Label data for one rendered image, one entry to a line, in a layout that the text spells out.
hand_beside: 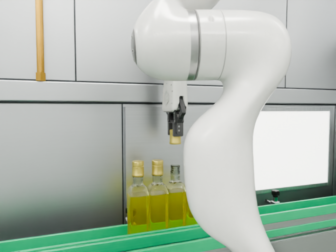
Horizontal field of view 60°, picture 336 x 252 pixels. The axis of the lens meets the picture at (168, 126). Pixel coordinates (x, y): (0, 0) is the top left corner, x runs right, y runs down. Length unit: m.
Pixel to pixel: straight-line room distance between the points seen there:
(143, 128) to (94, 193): 0.27
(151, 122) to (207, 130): 0.60
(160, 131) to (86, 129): 0.24
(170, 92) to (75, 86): 0.30
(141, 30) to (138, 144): 0.61
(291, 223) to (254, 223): 0.72
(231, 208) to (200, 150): 0.08
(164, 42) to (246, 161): 0.19
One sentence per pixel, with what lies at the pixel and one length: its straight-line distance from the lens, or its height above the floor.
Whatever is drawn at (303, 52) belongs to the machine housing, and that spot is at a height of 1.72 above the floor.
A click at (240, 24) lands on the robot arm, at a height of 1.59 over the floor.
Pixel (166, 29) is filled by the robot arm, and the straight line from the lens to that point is 0.39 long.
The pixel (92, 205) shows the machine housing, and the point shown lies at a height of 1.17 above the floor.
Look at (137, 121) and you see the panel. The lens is 0.96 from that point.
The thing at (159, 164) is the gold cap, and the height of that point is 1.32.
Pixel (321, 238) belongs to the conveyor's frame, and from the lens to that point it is 1.22.
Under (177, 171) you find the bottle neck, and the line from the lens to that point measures 0.88.
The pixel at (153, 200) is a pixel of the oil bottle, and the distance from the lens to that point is 0.86.
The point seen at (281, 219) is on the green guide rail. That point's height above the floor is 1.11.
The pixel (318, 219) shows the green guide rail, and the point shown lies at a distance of 1.22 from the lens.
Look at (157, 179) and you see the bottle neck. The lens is 0.86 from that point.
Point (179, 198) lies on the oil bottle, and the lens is 0.89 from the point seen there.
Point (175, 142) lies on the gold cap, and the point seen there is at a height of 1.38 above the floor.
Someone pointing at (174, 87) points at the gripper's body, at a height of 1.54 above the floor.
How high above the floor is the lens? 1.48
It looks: 3 degrees down
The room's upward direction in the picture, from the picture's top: straight up
